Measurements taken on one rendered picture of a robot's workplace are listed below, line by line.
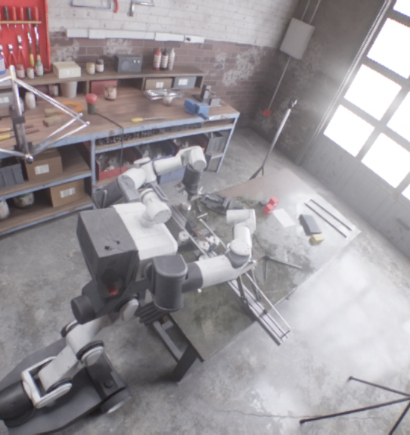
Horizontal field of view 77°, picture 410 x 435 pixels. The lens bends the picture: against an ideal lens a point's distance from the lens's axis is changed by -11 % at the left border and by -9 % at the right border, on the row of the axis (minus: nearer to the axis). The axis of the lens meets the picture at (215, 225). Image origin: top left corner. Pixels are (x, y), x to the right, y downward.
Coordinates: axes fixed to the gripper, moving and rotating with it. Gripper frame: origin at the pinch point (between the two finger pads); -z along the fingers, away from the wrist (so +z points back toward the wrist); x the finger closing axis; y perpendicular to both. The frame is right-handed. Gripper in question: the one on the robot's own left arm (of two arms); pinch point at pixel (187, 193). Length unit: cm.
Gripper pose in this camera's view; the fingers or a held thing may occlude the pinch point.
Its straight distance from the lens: 152.2
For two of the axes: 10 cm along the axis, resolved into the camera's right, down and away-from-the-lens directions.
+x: -5.6, -7.0, 4.5
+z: 2.7, -6.6, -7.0
